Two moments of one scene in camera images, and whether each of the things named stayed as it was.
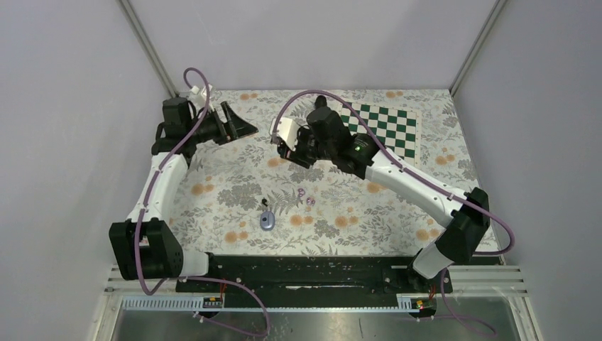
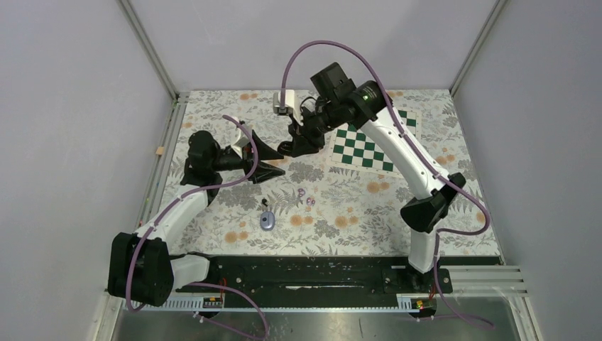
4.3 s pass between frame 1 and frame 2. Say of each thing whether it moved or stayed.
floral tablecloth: stayed
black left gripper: moved
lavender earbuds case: stayed
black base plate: stayed
